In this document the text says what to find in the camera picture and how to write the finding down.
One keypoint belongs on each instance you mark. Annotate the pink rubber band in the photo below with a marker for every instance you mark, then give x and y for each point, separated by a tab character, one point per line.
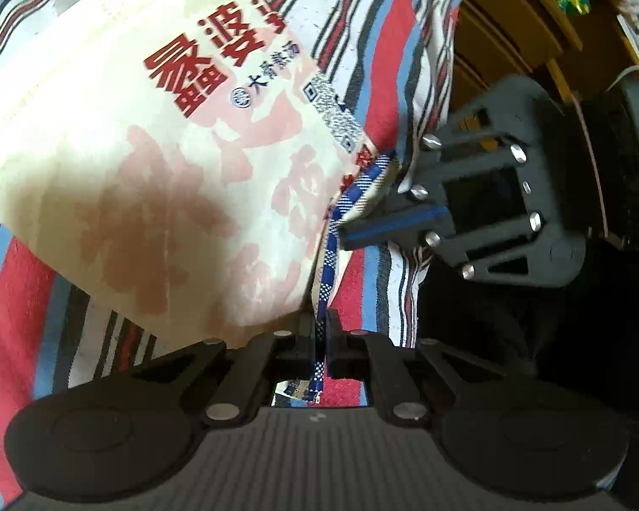
592	170

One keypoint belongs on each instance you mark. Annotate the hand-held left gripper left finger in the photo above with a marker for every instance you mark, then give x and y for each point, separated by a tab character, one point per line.
304	338

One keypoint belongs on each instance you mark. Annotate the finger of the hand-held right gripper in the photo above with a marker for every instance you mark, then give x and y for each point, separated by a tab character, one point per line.
404	215
394	238

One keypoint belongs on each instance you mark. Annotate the wooden furniture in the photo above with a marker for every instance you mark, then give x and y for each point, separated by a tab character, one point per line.
511	26

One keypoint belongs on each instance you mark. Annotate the white shopping bag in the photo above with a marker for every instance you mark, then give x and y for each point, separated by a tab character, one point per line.
154	170

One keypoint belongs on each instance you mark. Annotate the striped bed sheet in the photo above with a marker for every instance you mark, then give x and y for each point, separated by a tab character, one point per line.
383	32

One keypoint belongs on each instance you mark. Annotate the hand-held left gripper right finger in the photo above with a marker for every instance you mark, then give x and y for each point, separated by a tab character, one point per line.
334	338

